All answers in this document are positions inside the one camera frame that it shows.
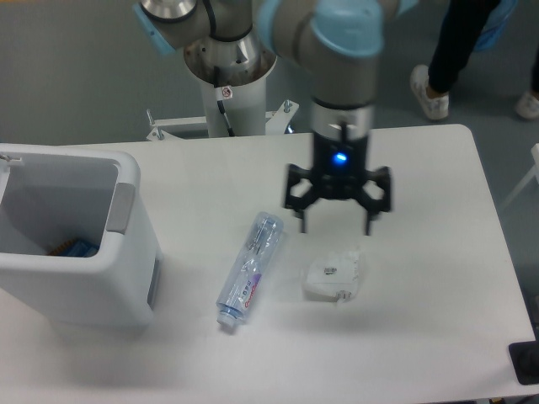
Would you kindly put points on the white face mask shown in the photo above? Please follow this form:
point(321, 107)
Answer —
point(334, 278)

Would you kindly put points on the blue item inside trash can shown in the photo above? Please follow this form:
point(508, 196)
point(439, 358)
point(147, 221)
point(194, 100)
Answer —
point(75, 248)

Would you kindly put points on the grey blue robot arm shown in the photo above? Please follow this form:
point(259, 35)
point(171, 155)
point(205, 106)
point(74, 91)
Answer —
point(338, 43)

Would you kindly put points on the clear plastic water bottle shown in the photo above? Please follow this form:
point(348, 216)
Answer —
point(236, 297)

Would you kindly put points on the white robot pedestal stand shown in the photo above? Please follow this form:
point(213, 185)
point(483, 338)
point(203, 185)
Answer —
point(232, 77)

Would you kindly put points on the person leg dark trousers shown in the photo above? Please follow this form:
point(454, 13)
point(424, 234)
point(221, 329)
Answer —
point(460, 29)

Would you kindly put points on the white frame at right edge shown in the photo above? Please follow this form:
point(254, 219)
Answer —
point(531, 175)

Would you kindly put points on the white trash can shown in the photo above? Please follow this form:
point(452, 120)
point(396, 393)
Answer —
point(52, 194)

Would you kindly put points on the white sneaker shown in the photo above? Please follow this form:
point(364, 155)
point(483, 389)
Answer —
point(527, 106)
point(435, 107)

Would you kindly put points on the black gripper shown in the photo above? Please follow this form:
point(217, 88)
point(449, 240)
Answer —
point(338, 173)

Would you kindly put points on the black device at table edge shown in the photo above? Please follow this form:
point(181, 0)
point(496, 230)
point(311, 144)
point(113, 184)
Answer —
point(524, 357)

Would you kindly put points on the blue plastic bag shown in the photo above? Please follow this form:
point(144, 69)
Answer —
point(495, 25)

